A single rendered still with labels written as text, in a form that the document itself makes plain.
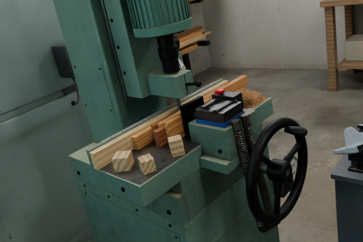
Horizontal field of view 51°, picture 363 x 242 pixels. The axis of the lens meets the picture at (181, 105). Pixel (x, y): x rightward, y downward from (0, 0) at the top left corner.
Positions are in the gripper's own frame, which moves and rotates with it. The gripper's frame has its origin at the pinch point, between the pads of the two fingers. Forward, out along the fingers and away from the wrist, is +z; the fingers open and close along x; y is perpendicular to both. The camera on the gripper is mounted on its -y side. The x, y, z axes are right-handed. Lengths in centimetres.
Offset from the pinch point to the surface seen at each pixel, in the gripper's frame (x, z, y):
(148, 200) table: 38, 33, 7
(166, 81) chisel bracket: 10, 41, 32
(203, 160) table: 18.4, 30.6, 7.9
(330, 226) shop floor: -70, 67, -71
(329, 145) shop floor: -151, 100, -58
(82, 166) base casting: 29, 80, 17
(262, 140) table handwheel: 13.6, 12.5, 8.6
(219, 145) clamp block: 16.4, 24.3, 10.6
